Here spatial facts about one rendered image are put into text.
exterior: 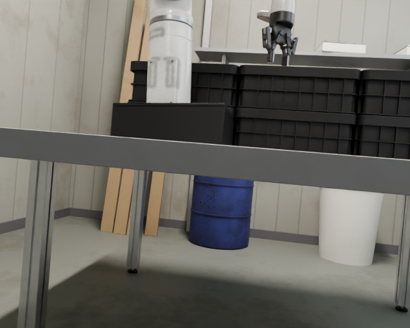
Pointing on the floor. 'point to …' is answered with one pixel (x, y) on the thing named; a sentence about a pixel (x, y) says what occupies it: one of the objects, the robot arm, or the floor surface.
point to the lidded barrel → (348, 225)
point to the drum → (220, 213)
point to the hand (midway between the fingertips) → (278, 61)
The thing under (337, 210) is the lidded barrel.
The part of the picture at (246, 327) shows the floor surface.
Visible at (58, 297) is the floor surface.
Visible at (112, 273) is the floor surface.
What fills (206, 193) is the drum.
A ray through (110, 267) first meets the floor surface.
